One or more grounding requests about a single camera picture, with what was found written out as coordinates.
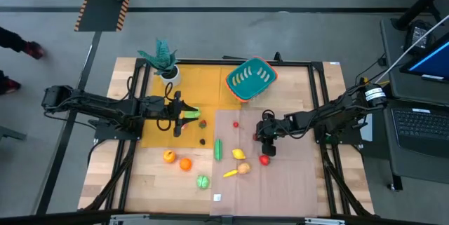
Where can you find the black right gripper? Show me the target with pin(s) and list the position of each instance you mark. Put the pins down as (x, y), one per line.
(270, 130)

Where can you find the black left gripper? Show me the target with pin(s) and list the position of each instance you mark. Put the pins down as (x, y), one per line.
(177, 113)

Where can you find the light green toy leaf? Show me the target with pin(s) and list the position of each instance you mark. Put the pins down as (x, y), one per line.
(193, 114)

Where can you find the pink toy peach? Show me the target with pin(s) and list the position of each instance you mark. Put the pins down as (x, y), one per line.
(185, 126)

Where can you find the red toy strawberry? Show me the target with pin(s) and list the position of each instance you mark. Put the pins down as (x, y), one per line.
(202, 124)

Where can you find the red toy apple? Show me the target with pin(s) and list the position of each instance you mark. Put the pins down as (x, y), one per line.
(264, 160)

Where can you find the small red toy tomato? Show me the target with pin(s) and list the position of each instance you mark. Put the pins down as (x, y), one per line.
(235, 124)

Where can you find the yellow toy lemon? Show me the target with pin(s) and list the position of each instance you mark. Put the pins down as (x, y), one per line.
(238, 153)

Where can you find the ribbed orange toy pumpkin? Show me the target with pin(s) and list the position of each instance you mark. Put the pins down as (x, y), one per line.
(169, 156)

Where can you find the tan toy potato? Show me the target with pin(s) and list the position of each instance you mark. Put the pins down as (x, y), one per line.
(243, 168)

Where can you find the smooth toy orange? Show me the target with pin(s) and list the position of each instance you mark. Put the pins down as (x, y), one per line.
(185, 164)

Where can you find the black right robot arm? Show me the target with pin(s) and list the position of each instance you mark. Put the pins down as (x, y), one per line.
(315, 116)

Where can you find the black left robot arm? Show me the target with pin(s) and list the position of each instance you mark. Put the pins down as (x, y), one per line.
(105, 104)

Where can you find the yellow cloth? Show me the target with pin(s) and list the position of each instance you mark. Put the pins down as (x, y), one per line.
(196, 88)

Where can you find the dark toy blackberry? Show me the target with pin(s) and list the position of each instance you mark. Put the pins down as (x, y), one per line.
(202, 141)

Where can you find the teal basket orange rim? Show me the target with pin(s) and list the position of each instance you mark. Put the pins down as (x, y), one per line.
(252, 86)

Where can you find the pale pink cloth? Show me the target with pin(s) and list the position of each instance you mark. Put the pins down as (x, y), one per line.
(287, 183)

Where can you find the artificial plant white pot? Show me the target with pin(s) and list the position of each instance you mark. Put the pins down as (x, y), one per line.
(163, 60)

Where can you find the yellow toy banana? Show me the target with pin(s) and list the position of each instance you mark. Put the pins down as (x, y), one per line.
(230, 173)

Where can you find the green toy cabbage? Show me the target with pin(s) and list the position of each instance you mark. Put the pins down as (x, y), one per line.
(202, 182)

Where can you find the white cloth label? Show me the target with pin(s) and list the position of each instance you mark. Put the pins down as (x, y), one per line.
(217, 197)

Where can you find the black striped-edge floor mat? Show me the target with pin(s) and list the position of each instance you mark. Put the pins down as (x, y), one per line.
(105, 11)

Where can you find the black desk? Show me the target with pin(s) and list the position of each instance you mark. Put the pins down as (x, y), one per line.
(389, 60)

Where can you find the black laptop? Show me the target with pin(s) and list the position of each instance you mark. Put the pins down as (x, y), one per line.
(421, 123)

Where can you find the black overhead crossbar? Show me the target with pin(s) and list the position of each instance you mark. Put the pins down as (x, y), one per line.
(52, 219)

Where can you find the black power adapter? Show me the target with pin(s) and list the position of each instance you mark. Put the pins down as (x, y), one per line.
(417, 35)

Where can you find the grey furniture leg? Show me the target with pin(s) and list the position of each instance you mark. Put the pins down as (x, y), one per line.
(10, 134)

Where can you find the computer monitor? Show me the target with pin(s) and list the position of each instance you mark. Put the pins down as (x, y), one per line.
(431, 60)

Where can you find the black metal stand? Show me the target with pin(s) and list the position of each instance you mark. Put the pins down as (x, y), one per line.
(417, 6)

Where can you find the black aluminium table frame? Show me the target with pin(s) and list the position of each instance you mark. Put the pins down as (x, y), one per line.
(196, 61)

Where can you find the black bracket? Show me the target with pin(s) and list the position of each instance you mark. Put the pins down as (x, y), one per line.
(278, 56)

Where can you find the silver bracket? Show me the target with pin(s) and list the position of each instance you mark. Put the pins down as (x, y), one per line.
(324, 221)

